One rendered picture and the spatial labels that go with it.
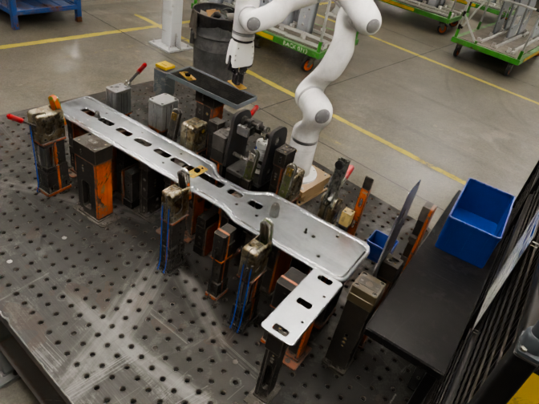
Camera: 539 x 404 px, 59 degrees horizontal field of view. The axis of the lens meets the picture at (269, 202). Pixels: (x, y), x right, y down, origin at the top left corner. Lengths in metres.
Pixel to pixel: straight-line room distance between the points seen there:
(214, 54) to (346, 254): 3.36
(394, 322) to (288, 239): 0.42
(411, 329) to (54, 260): 1.21
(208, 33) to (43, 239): 3.02
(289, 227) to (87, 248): 0.76
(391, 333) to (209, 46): 3.68
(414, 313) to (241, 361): 0.54
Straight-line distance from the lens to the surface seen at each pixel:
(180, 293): 1.71
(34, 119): 1.99
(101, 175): 1.87
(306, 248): 1.51
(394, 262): 1.45
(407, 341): 1.32
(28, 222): 2.03
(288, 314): 1.31
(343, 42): 1.99
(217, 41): 4.58
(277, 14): 1.77
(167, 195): 1.57
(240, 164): 1.89
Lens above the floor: 1.97
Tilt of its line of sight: 36 degrees down
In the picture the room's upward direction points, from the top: 12 degrees clockwise
